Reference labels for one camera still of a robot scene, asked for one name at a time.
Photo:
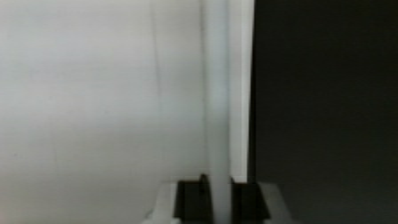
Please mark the large white drawer cabinet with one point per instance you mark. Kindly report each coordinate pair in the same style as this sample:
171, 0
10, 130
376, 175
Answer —
123, 107

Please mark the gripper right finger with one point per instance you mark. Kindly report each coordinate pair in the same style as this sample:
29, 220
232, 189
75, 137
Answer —
258, 204

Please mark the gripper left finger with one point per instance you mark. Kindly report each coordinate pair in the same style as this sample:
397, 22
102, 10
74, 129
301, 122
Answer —
184, 203

